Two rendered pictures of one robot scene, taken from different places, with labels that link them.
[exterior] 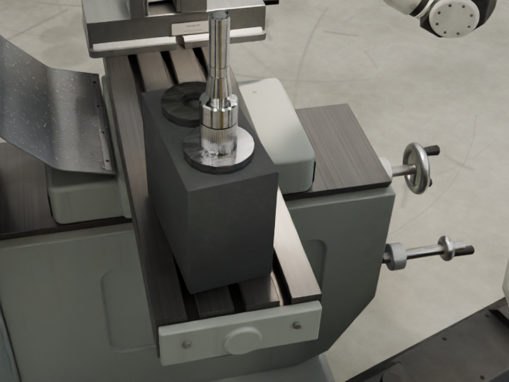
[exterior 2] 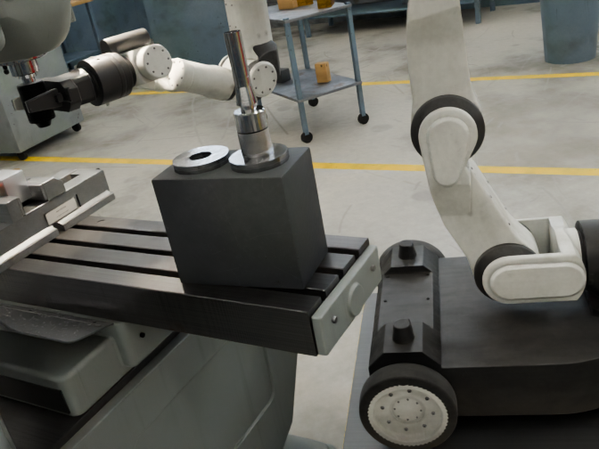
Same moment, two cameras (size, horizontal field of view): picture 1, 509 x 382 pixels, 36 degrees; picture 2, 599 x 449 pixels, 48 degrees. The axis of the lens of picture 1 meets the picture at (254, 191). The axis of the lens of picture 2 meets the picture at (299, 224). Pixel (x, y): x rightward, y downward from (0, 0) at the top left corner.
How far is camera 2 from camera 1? 0.72 m
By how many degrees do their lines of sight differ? 38
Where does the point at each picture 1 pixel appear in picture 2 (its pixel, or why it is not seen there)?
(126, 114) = (86, 273)
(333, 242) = not seen: hidden behind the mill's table
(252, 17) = (98, 183)
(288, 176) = not seen: hidden behind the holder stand
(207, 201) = (291, 183)
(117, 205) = (118, 363)
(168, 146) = (225, 177)
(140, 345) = not seen: outside the picture
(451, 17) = (262, 78)
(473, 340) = (399, 289)
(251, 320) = (354, 275)
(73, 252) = (104, 437)
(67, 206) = (83, 387)
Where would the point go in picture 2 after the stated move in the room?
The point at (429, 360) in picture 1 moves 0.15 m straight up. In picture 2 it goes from (394, 314) to (386, 257)
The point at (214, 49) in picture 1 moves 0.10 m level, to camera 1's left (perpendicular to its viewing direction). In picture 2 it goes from (241, 60) to (184, 80)
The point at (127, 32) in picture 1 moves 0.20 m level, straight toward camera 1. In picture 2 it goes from (14, 237) to (81, 249)
